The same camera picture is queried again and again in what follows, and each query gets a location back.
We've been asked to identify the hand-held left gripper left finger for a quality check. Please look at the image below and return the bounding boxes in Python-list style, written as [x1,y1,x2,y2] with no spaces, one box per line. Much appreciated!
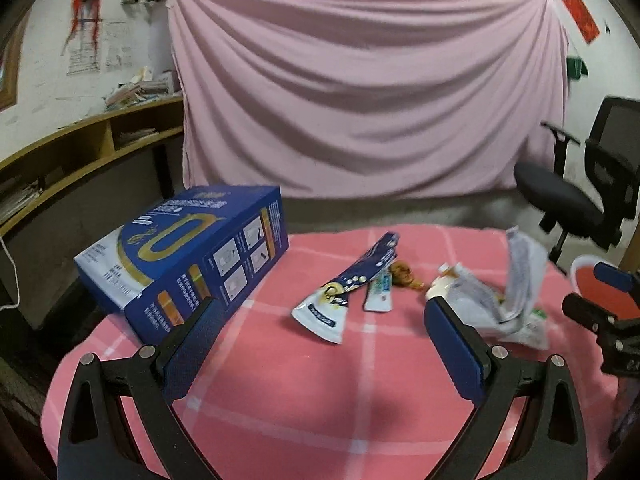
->
[57,297,226,480]

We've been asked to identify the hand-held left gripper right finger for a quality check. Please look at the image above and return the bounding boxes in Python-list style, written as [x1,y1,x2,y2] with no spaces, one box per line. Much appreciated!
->
[424,296,588,480]

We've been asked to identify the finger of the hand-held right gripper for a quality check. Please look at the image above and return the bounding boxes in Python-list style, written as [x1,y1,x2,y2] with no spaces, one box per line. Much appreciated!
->
[561,292,626,337]
[594,262,640,294]

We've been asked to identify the red bucket with white rim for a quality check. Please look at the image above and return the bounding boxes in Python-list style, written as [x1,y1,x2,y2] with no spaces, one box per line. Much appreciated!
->
[570,255,640,322]

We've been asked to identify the white and green packet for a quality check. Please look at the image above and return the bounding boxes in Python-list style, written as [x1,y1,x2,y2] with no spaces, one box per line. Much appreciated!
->
[492,310,550,350]

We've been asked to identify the white plastic wrapper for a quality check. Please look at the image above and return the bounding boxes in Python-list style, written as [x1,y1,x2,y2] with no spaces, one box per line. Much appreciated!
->
[425,227,549,333]

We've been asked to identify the brown food scrap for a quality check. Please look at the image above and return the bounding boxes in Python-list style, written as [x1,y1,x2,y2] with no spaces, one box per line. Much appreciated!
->
[390,260,429,292]

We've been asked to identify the small white sachet wrapper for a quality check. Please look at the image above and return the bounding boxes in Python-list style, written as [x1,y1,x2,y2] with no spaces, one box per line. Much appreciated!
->
[363,270,396,313]

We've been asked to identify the blue and white sachet wrapper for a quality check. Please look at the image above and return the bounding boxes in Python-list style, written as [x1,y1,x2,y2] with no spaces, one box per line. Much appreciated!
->
[291,231,401,345]

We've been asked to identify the black office chair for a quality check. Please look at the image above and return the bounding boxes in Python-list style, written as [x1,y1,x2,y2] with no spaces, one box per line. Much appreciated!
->
[514,96,640,266]

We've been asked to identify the blue carton box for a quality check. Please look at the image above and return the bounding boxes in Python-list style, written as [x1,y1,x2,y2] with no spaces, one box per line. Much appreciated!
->
[74,186,290,346]

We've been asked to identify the pink checked tablecloth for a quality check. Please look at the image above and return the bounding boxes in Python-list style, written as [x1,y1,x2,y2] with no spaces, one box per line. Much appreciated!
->
[41,226,631,480]

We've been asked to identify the papers in shelf compartment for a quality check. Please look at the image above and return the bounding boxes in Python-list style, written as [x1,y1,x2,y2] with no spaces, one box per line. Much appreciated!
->
[117,129,157,147]

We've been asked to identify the wooden shelf desk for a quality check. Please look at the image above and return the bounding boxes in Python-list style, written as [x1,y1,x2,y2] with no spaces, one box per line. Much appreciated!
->
[0,95,186,331]

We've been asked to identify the pile of papers in shelf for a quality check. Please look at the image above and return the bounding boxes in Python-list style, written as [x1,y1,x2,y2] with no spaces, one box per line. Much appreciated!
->
[0,182,46,223]

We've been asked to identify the stack of books and papers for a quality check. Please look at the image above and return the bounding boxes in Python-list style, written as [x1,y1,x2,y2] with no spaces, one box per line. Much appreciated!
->
[104,67,183,111]

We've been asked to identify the pink hanging sheet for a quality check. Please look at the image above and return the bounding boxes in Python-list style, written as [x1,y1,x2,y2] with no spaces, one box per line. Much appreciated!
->
[166,0,571,200]

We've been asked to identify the white cable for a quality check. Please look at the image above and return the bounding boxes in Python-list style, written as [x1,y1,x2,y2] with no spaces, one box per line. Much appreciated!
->
[0,235,21,311]

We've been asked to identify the red paper wall decoration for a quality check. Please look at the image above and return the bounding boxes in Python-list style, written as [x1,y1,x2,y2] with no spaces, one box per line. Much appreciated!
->
[561,0,600,43]

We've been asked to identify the white printed wall papers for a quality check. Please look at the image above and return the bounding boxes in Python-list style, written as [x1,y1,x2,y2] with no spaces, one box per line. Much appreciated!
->
[65,20,131,77]

